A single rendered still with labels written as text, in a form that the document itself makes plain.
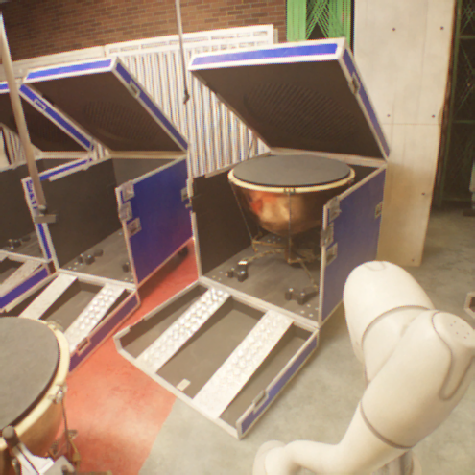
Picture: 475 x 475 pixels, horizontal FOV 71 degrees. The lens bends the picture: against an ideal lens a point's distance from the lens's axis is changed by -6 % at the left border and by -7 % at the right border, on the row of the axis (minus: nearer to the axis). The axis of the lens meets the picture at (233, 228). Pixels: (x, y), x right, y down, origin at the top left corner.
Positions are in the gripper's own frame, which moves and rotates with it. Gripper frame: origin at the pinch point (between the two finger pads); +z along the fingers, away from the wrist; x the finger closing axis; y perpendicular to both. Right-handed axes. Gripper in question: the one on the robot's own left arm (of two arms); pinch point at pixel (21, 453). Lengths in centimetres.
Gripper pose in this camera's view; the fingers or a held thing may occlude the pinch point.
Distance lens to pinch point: 110.3
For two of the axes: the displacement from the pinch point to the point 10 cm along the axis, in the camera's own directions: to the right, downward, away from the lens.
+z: -7.9, -5.0, 3.6
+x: -5.7, 3.7, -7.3
